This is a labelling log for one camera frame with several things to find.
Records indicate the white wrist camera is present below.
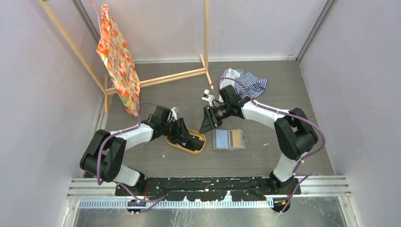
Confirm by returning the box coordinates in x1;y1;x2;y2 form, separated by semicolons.
201;89;215;106
169;106;179;122

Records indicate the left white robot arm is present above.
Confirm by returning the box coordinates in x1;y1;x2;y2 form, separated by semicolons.
79;105;206;196

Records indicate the grey card holder wallet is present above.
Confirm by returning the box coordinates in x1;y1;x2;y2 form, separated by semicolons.
213;129;246;150

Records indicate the orange oval tray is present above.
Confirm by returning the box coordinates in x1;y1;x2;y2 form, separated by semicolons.
166;129;206;155

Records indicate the orange floral cloth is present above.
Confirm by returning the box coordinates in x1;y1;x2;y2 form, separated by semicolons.
96;4;140;117

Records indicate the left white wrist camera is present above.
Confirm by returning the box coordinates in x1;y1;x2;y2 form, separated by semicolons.
169;106;179;122

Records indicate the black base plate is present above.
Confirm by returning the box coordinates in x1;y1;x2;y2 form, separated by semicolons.
115;176;301;202

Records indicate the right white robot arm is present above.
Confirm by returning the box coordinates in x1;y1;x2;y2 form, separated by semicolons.
199;85;318;194

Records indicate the blue striped cloth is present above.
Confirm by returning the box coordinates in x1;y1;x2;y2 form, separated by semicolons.
219;69;268;98

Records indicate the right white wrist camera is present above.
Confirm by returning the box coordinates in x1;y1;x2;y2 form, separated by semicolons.
201;89;215;106

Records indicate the gold credit card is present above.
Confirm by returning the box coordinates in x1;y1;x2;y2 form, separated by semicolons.
228;129;244;149

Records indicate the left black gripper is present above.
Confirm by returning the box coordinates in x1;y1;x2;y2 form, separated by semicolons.
161;118;192;144

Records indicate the wooden drying rack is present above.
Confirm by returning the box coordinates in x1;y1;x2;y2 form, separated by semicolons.
39;0;214;113

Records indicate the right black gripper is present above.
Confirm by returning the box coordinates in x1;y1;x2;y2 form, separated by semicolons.
200;103;232;134

